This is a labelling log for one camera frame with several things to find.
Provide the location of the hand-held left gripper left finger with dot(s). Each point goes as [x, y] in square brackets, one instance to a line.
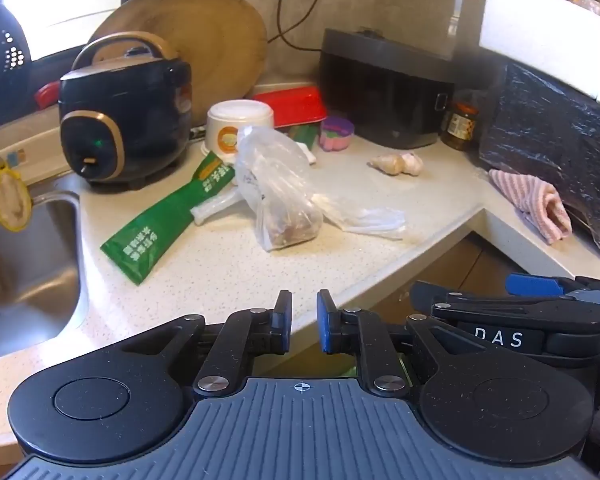
[282, 325]

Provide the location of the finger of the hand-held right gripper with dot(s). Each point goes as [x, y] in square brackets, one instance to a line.
[505, 312]
[535, 285]

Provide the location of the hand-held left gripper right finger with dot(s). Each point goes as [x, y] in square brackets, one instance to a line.
[325, 322]

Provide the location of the green food packet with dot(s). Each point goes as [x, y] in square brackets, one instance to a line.
[155, 230]

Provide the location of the white paper bowl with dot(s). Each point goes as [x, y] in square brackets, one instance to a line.
[232, 120]

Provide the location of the red plastic container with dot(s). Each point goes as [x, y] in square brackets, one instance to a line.
[295, 105]

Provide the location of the wooden base cabinet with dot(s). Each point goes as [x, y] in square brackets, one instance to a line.
[445, 270]

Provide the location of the pink striped cloth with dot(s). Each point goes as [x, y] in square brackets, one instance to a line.
[535, 195]

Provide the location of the flat clear plastic bag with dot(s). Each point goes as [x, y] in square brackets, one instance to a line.
[365, 220]

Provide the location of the clear plastic bag with scraps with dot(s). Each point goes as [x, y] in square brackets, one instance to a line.
[275, 195]

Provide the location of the clear plastic wrapper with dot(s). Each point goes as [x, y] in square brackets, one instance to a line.
[212, 207]

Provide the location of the black crinkled foil sheet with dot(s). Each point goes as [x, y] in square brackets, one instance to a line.
[545, 125]

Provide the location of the ginger root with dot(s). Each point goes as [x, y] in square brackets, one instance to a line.
[385, 164]

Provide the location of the garlic bulb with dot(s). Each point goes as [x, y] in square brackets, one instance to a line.
[412, 164]

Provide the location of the glass sauce jar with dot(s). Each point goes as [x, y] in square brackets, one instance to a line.
[460, 127]

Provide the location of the purple silicone cup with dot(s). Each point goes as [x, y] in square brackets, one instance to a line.
[337, 135]

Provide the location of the black box appliance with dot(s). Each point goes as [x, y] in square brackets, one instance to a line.
[380, 95]

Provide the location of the dark blue rice cooker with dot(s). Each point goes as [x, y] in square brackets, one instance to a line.
[125, 125]

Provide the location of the stainless steel sink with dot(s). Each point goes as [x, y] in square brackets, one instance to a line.
[25, 270]

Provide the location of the round wooden cutting board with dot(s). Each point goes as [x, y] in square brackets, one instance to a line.
[205, 45]

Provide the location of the yellow mesh scrubber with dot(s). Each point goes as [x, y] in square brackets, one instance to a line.
[11, 200]

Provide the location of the red plastic item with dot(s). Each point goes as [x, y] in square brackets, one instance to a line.
[47, 94]

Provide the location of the black perforated colander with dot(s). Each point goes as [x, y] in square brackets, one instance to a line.
[2, 60]

